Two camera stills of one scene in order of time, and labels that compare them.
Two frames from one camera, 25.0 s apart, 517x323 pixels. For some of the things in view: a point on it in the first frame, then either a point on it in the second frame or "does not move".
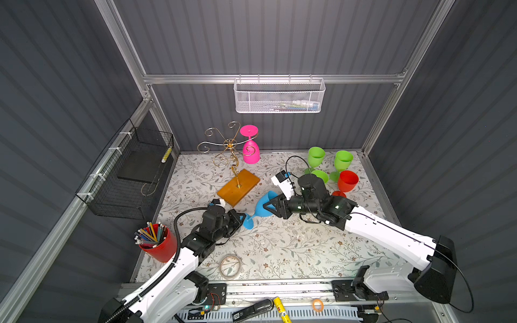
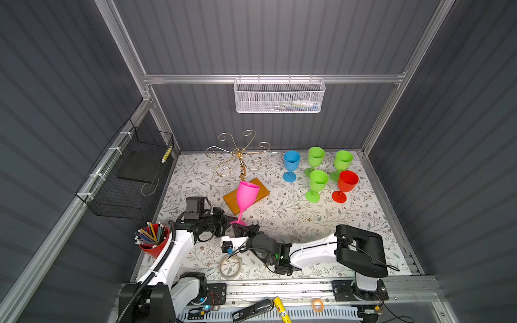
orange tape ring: x=318 y=310 does not move
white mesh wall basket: x=279 y=95 does not move
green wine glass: x=316 y=156 does not move
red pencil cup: x=156 y=240 does not move
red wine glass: x=347 y=180 does not move
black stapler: x=263 y=306 does not move
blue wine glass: x=261 y=210 to x=291 y=161
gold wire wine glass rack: x=241 y=186 to x=242 y=155
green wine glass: x=342 y=160 does not move
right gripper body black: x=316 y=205 to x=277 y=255
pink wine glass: x=250 y=151 to x=246 y=196
